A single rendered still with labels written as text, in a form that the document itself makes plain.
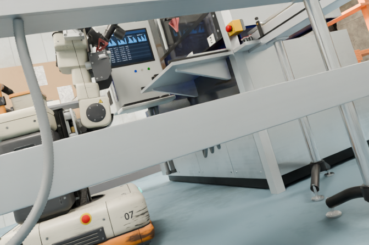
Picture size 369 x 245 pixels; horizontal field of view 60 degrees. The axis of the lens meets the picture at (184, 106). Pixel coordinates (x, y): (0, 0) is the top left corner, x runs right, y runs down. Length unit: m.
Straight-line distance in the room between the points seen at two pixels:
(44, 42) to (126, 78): 2.82
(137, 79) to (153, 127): 1.97
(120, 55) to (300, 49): 1.43
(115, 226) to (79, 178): 0.85
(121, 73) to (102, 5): 1.92
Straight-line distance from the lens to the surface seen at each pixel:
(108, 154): 0.78
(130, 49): 2.82
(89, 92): 1.80
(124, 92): 2.71
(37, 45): 5.35
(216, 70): 1.97
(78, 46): 1.86
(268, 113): 0.97
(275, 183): 1.97
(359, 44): 7.87
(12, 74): 5.17
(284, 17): 1.76
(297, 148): 2.08
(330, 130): 2.29
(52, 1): 0.84
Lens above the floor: 0.48
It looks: 5 degrees up
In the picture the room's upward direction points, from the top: 16 degrees counter-clockwise
